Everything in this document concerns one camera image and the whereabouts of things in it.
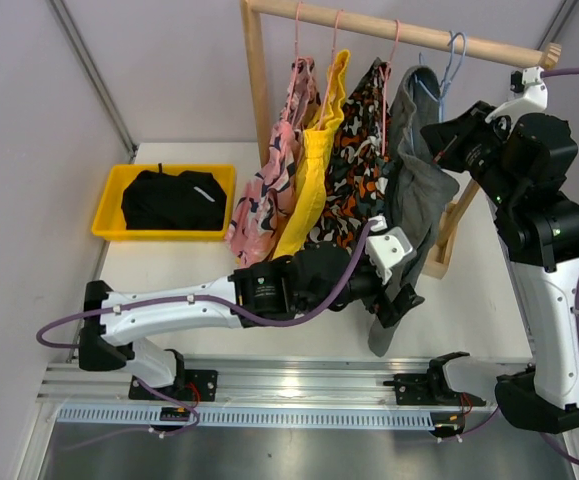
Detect orange camouflage shorts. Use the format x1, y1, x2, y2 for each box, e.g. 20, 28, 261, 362
306, 58, 392, 250

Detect grey shorts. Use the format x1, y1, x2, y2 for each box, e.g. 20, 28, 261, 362
366, 64, 463, 358

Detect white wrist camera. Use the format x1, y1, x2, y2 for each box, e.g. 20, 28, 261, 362
485, 66, 548, 126
364, 215, 416, 285

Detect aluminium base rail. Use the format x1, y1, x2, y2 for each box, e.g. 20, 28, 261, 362
36, 354, 535, 431

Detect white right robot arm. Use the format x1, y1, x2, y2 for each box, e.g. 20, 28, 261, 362
421, 102, 579, 434

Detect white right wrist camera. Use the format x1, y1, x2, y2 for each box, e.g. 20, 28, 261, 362
485, 66, 548, 126

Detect pink hanger leftmost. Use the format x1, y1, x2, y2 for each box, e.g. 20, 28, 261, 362
283, 1, 303, 131

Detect blue hanger with grey shorts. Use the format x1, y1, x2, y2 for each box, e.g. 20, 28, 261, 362
408, 54, 442, 147

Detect aluminium corner post left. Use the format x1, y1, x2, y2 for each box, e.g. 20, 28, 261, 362
46, 0, 138, 162

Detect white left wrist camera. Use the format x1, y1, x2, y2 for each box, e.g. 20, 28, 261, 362
364, 215, 416, 285

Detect pink patterned shorts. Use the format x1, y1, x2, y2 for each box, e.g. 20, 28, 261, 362
225, 56, 321, 268

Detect black shorts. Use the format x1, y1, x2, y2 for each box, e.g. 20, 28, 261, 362
121, 169, 227, 231

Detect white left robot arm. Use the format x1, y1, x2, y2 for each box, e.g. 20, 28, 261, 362
78, 243, 424, 400

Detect aluminium corner post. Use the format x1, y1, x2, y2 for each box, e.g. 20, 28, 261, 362
46, 0, 138, 162
536, 0, 579, 51

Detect yellow shorts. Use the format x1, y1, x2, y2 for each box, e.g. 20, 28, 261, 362
273, 49, 351, 259

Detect pink hanger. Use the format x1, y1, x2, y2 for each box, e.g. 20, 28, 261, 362
283, 1, 303, 131
317, 9, 344, 130
376, 18, 401, 161

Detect aluminium corner post right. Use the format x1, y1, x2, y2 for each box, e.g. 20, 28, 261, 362
536, 0, 579, 51

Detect yellow plastic tray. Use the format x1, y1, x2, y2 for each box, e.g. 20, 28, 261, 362
92, 163, 236, 241

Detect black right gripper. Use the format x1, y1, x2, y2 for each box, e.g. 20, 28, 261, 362
423, 101, 521, 209

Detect wooden clothes rack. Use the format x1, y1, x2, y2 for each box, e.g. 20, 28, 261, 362
240, 1, 562, 279

